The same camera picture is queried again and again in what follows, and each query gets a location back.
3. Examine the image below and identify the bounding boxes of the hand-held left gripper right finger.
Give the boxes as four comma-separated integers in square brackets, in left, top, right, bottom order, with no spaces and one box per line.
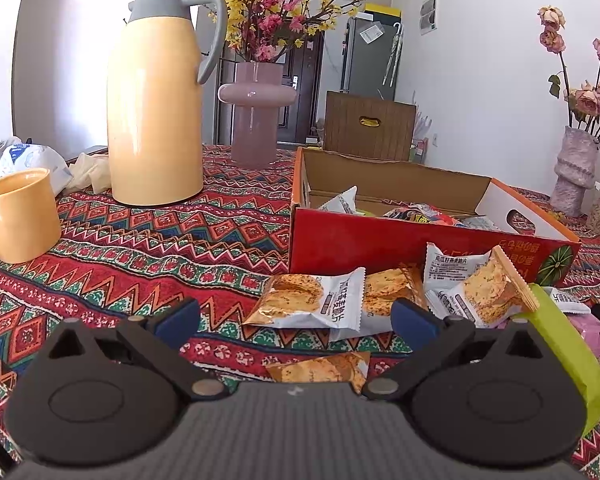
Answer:
[362,297,548,402]

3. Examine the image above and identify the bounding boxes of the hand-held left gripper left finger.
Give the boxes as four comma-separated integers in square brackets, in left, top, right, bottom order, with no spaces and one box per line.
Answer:
[45,297,229,402]

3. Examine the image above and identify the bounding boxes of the pink snack packet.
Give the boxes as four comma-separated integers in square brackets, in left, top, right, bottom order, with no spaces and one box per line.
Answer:
[567,314,600,361]

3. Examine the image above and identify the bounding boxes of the orange-edged cracker packet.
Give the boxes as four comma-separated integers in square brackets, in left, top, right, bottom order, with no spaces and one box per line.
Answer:
[426,246,541,330]

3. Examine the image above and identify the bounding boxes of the red cardboard box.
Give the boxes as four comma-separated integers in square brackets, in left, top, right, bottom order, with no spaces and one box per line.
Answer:
[288,146,581,288]

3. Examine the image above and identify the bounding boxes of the red cartoon chips bag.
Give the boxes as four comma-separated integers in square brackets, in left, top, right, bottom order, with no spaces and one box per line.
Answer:
[384,204,473,228]

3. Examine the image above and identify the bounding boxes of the patterned red tablecloth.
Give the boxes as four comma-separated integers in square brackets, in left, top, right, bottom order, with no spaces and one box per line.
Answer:
[0,144,600,480]

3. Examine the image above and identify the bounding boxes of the purple textured vase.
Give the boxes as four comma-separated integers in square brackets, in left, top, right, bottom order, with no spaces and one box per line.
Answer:
[550,126,600,217]

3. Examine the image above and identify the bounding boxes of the crumpled white cloth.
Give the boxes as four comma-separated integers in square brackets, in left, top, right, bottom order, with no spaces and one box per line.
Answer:
[62,152,112,194]

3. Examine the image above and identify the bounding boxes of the yellow ceramic mug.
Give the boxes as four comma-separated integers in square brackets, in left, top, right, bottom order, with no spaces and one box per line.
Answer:
[0,167,62,267]

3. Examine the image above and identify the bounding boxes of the dark flat object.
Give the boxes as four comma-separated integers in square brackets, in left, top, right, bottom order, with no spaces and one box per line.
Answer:
[65,145,108,163]

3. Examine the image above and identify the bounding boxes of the yellow thermos jug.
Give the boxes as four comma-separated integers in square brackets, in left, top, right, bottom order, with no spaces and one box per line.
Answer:
[106,0,228,207]

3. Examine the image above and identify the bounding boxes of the white and blue plastic bag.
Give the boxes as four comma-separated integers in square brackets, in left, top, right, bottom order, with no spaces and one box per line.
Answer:
[0,142,73,196]

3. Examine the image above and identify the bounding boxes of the dried pink roses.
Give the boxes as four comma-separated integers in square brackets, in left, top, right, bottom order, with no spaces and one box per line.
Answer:
[537,5,600,141]

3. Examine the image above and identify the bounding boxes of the dark entrance door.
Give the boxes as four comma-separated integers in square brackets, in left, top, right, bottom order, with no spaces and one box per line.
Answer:
[220,35,326,146]

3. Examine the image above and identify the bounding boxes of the grey refrigerator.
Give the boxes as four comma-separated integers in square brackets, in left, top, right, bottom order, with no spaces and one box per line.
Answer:
[340,10,403,103]

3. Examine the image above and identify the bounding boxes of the white folded umbrella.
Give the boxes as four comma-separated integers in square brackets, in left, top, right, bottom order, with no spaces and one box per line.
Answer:
[382,22,403,88]

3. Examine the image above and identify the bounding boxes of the yellow and black box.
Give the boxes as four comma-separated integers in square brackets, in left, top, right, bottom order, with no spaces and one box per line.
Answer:
[364,2,402,18]

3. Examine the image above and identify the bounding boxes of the pink and yellow artificial flowers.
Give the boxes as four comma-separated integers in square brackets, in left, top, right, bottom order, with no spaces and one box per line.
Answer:
[200,0,428,63]

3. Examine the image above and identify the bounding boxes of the white wall panel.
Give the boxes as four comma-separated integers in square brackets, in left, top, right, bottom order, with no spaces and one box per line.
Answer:
[419,0,439,36]

